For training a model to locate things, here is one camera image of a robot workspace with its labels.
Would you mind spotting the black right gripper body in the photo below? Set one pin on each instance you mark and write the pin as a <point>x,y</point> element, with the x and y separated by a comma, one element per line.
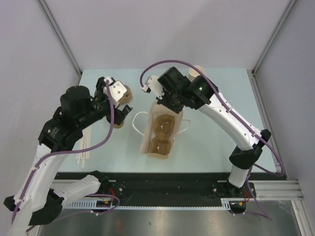
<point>171,101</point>

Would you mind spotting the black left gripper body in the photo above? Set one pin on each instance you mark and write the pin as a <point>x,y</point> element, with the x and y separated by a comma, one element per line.
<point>101,104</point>

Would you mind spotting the brown paper bag white handles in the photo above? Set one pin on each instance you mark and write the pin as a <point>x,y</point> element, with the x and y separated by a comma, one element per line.
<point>181,125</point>

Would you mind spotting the brown paper coffee cup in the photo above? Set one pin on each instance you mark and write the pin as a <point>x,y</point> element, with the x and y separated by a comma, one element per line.
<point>117,126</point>

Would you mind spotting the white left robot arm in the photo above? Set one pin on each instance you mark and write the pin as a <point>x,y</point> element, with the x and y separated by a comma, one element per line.
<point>37,203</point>

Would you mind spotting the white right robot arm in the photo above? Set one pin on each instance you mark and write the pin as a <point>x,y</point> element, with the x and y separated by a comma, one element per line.
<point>176,91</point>

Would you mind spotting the stack of brown paper cups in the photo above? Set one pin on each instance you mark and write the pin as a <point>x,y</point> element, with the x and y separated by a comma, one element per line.
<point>193,73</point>

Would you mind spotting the white wrapped straws bundle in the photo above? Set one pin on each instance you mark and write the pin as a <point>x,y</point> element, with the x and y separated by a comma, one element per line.
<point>85,143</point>

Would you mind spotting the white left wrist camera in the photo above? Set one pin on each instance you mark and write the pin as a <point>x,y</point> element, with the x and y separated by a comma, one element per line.
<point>117,90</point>

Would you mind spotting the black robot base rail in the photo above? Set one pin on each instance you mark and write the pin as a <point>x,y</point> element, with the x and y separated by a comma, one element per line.
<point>174,189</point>

